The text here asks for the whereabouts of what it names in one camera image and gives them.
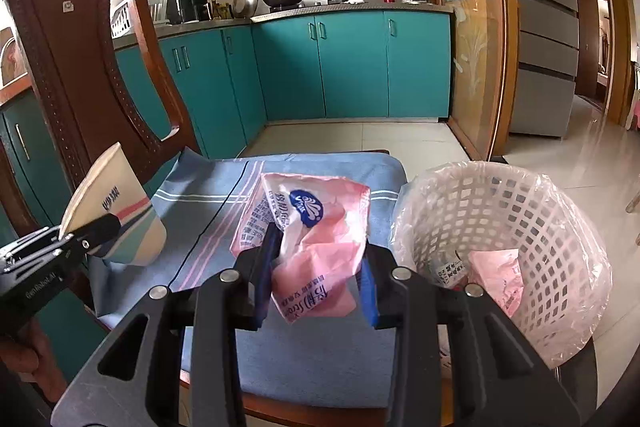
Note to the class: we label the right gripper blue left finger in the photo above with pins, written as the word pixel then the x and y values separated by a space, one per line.
pixel 253 295

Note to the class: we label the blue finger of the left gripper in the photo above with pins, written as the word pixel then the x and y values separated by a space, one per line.
pixel 96 237

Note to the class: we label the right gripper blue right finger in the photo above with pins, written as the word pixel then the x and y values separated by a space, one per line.
pixel 378 300

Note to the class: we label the paper cup with blue waves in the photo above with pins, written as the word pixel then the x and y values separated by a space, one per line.
pixel 112 189

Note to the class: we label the clear printed plastic wrapper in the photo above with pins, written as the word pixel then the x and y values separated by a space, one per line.
pixel 448 270

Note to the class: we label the pink tissue pack wrapper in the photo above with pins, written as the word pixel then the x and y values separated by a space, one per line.
pixel 324 224

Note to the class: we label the large pink printed bag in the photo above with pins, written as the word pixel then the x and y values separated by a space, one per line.
pixel 499 273

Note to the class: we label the white plastic trash basket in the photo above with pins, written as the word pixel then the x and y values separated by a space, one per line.
pixel 485 206

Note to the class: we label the teal kitchen cabinets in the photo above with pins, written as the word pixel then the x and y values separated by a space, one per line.
pixel 369 63

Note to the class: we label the person left hand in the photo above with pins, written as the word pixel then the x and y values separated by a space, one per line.
pixel 29 352

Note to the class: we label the blue striped seat cloth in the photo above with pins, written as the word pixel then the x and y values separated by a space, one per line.
pixel 319 361

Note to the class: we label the black air fryer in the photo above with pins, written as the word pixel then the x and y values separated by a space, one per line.
pixel 181 12

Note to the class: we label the steel pot lid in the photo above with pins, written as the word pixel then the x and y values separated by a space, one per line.
pixel 244 8

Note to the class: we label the grey refrigerator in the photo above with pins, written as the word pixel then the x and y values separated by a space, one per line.
pixel 547 67

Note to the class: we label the wooden glass door frame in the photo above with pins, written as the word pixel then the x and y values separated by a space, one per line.
pixel 484 69

